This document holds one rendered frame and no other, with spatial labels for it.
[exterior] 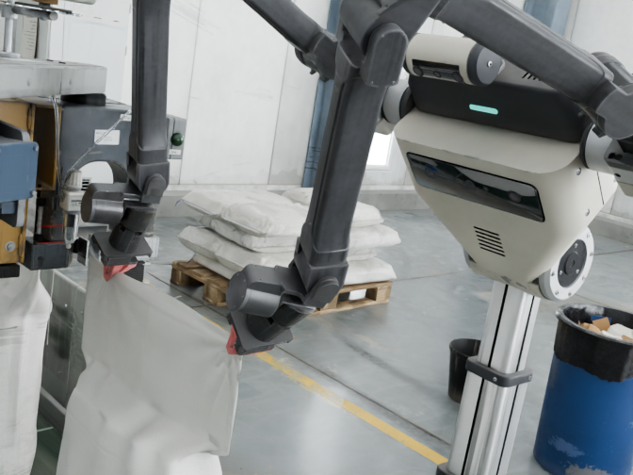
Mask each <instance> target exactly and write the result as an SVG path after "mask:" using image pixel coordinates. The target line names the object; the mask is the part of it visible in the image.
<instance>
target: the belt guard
mask: <svg viewBox="0 0 633 475"><path fill-rule="evenodd" d="M22 58H23V59H29V60H35V61H39V62H33V61H19V60H7V59H2V58H0V98H17V97H35V96H51V95H68V94H85V93H103V92H106V75H107V67H104V66H100V65H94V64H88V63H82V62H74V61H62V60H54V61H48V60H46V59H40V58H29V57H22ZM60 61H61V62H66V64H63V63H59V62H60Z"/></svg>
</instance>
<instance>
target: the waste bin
mask: <svg viewBox="0 0 633 475"><path fill-rule="evenodd" d="M606 317H608V319H609V324H610V326H611V325H614V324H620V325H623V326H624V327H626V328H629V329H631V330H633V313H632V312H629V311H625V310H622V309H618V308H614V307H609V306H604V305H599V304H591V303H567V304H564V305H561V306H559V307H558V308H557V309H556V318H557V319H558V325H557V331H556V335H555V342H554V353H553V357H552V362H551V367H550V371H549V375H548V380H547V385H546V390H545V394H544V402H543V407H542V412H541V416H540V421H539V425H538V430H537V434H536V439H535V444H534V449H533V454H534V457H535V459H536V461H537V462H538V463H539V464H540V465H541V466H542V467H543V468H544V469H545V470H547V471H548V472H549V473H551V474H553V475H630V474H631V471H632V468H633V341H628V340H623V339H619V338H615V337H611V336H605V335H602V334H599V333H596V332H594V331H592V330H589V329H587V328H584V327H582V326H580V325H578V321H580V324H582V323H588V324H592V325H593V323H592V321H593V320H597V319H603V318H606Z"/></svg>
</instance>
